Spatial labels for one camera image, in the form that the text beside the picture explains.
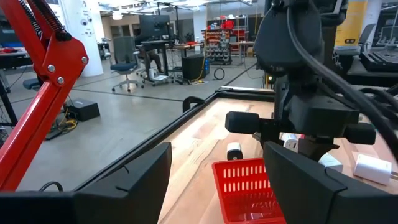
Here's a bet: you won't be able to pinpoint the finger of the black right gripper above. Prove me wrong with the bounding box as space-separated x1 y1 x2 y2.
297 138 340 163
252 132 282 149

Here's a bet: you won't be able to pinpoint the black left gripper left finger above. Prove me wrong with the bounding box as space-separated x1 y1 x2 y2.
0 142 173 224

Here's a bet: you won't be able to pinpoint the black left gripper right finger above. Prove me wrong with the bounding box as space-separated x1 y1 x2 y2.
262 141 398 224

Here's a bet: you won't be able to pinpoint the pink white USB charger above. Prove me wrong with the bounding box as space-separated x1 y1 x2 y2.
280 133 300 153

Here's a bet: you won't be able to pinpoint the white grey USB charger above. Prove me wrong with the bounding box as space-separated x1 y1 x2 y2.
317 152 345 174

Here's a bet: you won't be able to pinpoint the black white USB charger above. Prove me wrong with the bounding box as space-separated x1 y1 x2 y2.
226 142 244 161

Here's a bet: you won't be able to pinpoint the white USB wall charger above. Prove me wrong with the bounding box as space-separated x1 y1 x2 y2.
353 153 398 187

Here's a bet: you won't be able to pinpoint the grey office chair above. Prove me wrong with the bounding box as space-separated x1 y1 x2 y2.
109 35 146 93

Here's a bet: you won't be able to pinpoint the red plastic basket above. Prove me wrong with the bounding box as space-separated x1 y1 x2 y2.
211 157 287 224

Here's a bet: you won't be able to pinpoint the black equipment rack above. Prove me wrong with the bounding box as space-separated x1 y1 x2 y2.
359 1 398 73

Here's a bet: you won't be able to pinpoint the black table clamp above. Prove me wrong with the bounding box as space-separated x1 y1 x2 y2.
182 96 206 114

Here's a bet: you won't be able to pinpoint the black box on floor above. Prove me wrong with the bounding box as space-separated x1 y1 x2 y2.
66 98 101 123

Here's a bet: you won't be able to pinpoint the yellow banner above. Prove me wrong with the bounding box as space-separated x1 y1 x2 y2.
335 0 369 48

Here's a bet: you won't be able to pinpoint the black computer tower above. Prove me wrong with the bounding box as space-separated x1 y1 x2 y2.
182 53 210 82

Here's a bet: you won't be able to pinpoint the shelf with red bins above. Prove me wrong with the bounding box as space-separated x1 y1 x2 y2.
203 14 249 66

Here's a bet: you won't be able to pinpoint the black standing desk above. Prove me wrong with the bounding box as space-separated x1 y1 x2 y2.
135 39 205 85

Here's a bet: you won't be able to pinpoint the blue stool seat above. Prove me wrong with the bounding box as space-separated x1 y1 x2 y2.
22 77 44 92

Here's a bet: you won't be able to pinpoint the person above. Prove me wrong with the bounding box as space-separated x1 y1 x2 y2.
144 46 164 75

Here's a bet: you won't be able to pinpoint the red desk lamp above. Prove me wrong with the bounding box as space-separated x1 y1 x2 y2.
0 0 90 192

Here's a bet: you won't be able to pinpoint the white round pillar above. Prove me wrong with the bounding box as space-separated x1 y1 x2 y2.
59 0 104 78

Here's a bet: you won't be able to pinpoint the black computer monitor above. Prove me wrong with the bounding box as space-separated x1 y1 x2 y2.
138 14 172 40

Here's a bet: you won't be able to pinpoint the black workbench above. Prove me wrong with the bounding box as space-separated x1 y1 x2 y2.
0 46 34 128

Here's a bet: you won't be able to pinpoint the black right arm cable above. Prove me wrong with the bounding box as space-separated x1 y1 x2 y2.
285 6 398 153

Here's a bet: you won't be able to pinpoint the black metal table frame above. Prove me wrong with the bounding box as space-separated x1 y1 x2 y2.
73 86 277 191

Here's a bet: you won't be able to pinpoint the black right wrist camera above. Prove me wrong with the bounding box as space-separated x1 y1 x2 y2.
253 0 325 77

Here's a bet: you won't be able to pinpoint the yellow black floor cables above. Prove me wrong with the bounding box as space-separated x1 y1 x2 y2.
45 107 79 141

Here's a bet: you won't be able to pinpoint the black coiled floor cable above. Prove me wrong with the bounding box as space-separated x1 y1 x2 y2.
213 67 226 82

